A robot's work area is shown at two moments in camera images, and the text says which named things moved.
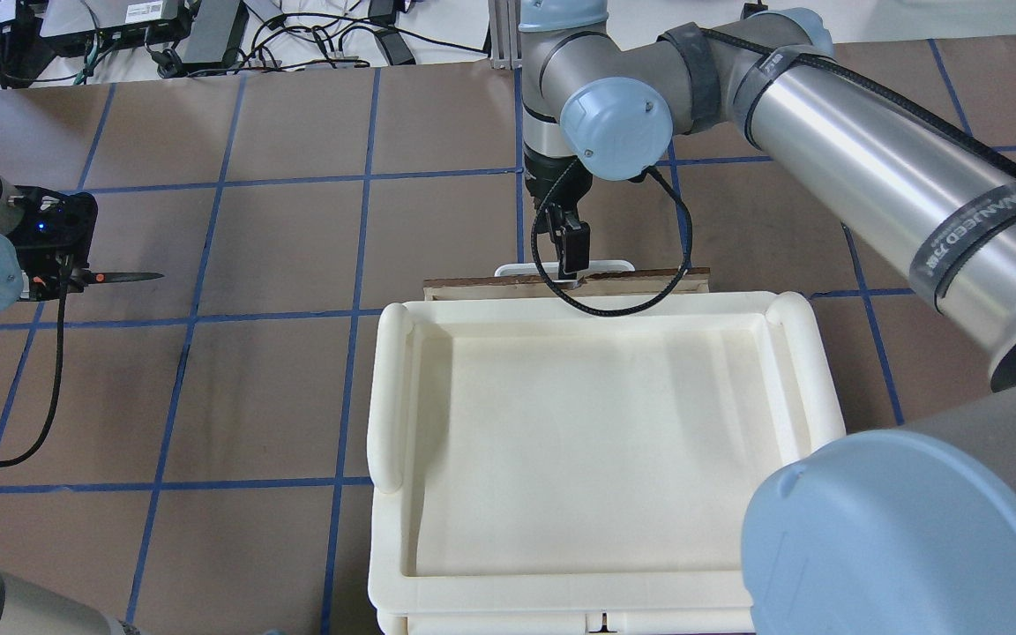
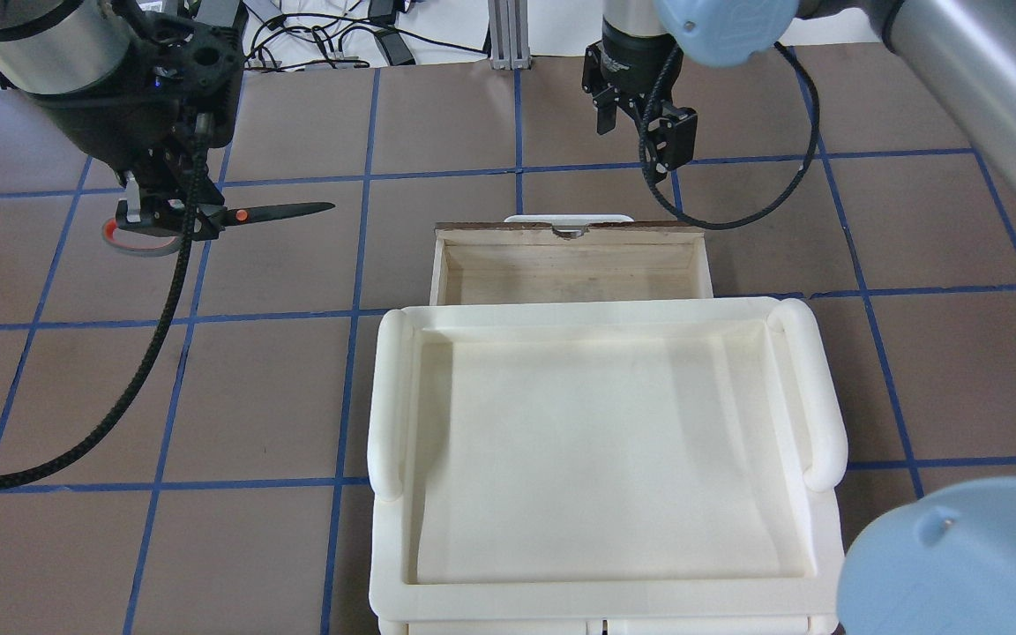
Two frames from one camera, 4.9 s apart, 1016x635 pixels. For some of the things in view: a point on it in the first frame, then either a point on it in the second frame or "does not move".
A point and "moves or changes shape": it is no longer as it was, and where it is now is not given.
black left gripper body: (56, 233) to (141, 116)
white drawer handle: (529, 268) to (571, 221)
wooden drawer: (568, 285) moves or changes shape
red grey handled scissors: (101, 277) to (208, 220)
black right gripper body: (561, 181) to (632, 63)
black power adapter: (213, 34) does not move
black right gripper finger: (544, 225) to (606, 103)
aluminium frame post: (505, 39) does not move
